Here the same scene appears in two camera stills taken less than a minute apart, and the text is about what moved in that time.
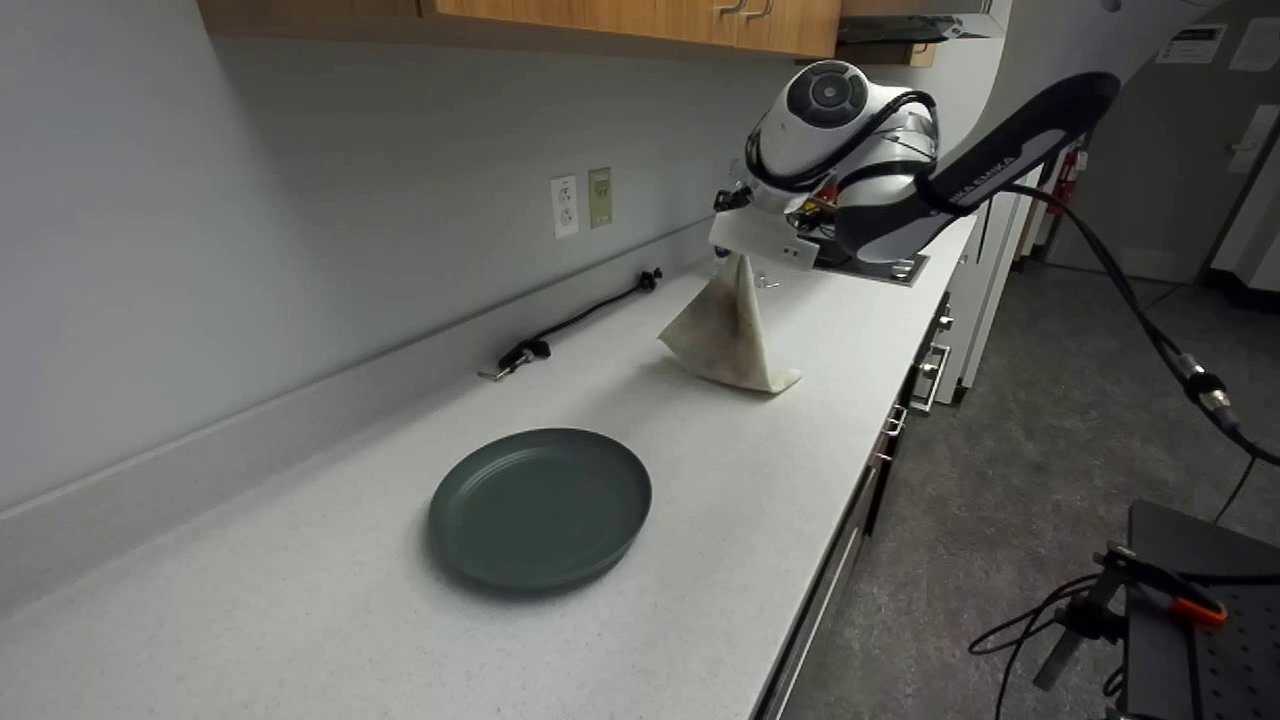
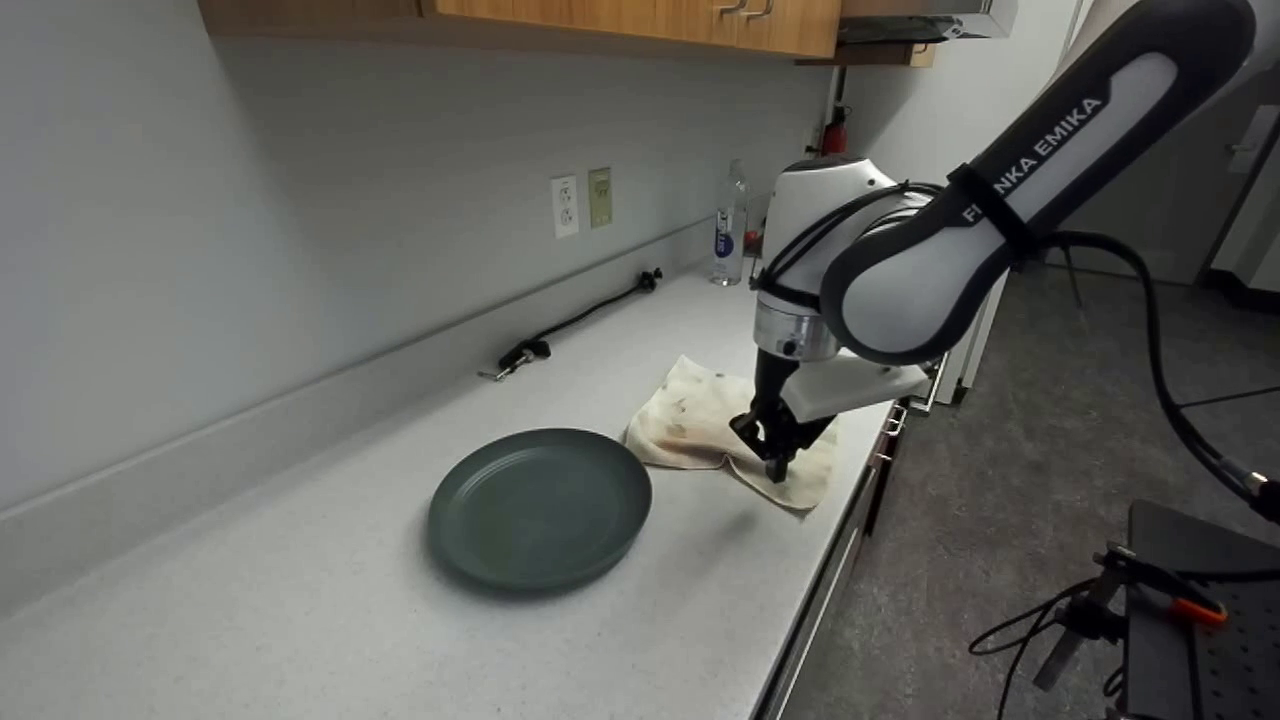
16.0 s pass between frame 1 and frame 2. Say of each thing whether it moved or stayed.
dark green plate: stayed
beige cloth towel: moved
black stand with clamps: stayed
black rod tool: stayed
